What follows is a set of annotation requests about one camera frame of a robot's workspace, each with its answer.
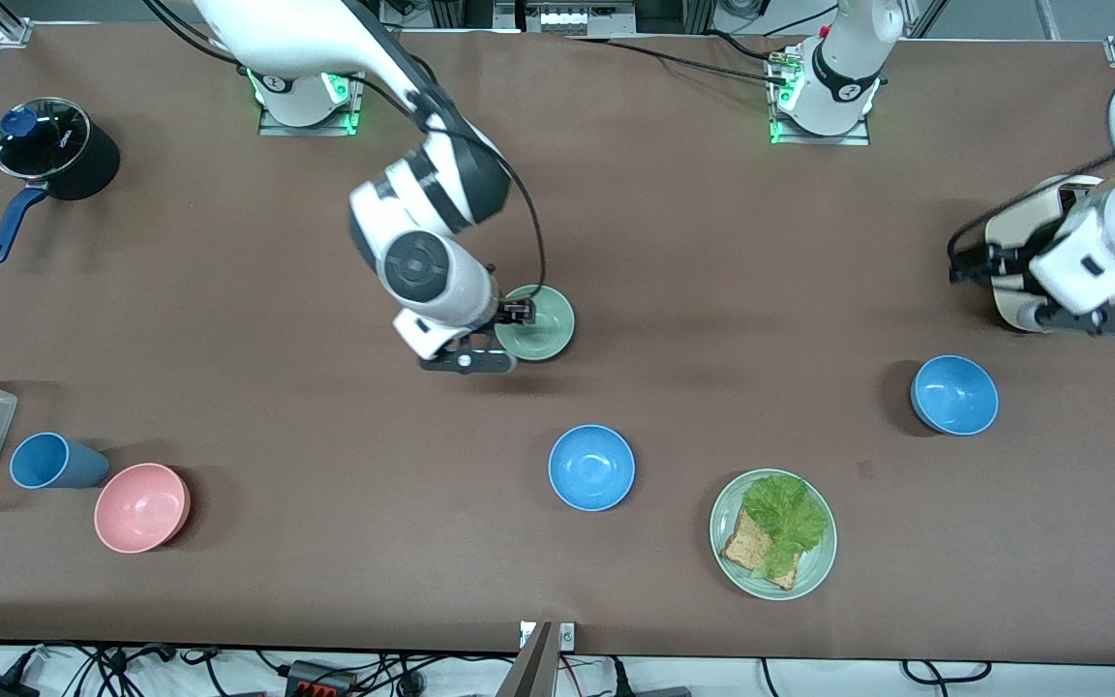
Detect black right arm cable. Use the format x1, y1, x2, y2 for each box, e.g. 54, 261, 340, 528
141, 0, 548, 297

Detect green plate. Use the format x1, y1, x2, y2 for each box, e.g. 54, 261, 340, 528
709, 469, 838, 601

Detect brown bread slice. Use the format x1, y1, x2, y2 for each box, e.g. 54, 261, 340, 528
720, 508, 800, 591

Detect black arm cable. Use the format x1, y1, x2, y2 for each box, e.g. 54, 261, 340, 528
947, 134, 1115, 284
141, 0, 548, 297

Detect green lettuce leaf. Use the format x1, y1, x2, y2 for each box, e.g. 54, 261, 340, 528
743, 472, 829, 580

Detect white power strip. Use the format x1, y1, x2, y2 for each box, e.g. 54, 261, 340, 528
517, 0, 638, 37

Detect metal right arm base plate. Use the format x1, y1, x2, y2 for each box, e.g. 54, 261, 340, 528
257, 68, 368, 136

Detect white table bracket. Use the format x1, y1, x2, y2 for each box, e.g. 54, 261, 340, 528
519, 621, 577, 652

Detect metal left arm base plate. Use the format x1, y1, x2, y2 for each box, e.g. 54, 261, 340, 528
768, 46, 873, 147

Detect black adapter with red plugs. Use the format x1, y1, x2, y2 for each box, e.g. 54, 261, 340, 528
285, 660, 357, 697

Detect grey metal stand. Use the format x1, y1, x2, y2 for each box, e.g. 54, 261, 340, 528
496, 621, 557, 697

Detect black looped floor cable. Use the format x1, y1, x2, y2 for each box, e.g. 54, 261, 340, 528
900, 659, 993, 687

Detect white toaster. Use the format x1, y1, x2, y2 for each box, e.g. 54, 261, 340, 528
985, 174, 1112, 333

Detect pink bowl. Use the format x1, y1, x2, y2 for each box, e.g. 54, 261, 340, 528
94, 463, 192, 555

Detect glass lid with blue knob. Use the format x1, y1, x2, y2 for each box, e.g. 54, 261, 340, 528
0, 97, 92, 182

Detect black table cable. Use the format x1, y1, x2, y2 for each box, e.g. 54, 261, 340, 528
565, 32, 796, 88

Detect blue bowl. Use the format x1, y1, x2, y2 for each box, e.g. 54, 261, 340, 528
910, 355, 1000, 437
548, 424, 636, 512

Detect green bowl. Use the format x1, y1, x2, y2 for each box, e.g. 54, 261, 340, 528
493, 284, 577, 362

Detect blue cup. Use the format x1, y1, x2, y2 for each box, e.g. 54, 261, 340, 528
10, 432, 111, 490

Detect black pot with blue handle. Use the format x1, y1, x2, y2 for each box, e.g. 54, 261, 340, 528
0, 97, 121, 265

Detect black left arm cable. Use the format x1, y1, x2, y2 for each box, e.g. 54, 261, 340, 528
947, 134, 1115, 284

